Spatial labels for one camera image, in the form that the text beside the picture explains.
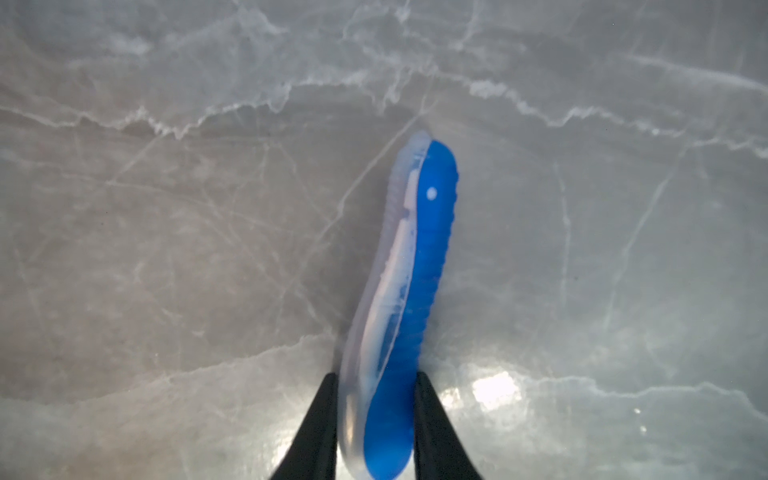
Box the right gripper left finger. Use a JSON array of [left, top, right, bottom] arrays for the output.
[[271, 373, 338, 480]]

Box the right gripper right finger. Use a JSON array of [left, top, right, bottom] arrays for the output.
[[414, 371, 481, 480]]

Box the blue toothbrush back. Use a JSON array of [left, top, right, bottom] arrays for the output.
[[338, 131, 459, 479]]

